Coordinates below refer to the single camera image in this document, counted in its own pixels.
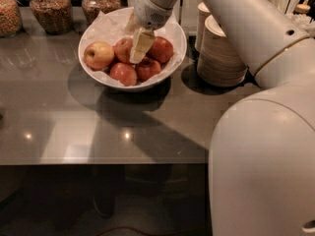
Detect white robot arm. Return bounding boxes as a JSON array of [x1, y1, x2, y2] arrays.
[[134, 0, 315, 236]]

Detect white ceramic bowl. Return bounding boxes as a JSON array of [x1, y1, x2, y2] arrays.
[[77, 6, 188, 93]]

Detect white paper bowl liner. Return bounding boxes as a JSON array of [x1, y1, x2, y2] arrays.
[[84, 7, 183, 87]]

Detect right glass cereal jar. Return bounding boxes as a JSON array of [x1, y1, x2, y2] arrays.
[[82, 0, 121, 24]]

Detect glass cereal jar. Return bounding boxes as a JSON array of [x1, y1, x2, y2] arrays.
[[30, 0, 73, 34], [0, 0, 23, 37], [82, 0, 121, 24]]

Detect middle glass cereal jar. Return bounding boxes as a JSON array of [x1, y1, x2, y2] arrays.
[[30, 0, 73, 34]]

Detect left glass cereal jar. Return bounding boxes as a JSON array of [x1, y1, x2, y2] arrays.
[[0, 0, 23, 37]]

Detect stack paper bowls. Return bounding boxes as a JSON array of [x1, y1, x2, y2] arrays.
[[197, 16, 247, 88], [195, 3, 211, 51]]

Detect front stack paper bowls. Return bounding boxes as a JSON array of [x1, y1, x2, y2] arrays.
[[197, 16, 247, 88]]

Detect red apple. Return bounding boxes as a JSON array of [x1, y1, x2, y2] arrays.
[[114, 37, 133, 64], [147, 36, 173, 63], [109, 63, 137, 87], [136, 57, 161, 82]]

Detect rear stack paper bowls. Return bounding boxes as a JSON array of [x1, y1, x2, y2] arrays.
[[195, 3, 211, 51]]

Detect yellow-red apple far left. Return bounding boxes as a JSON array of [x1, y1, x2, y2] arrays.
[[84, 41, 114, 70]]

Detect white plastic cutlery bunch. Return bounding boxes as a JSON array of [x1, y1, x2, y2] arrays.
[[268, 0, 315, 37]]

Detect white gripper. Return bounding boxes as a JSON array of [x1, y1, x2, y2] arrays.
[[124, 0, 173, 64]]

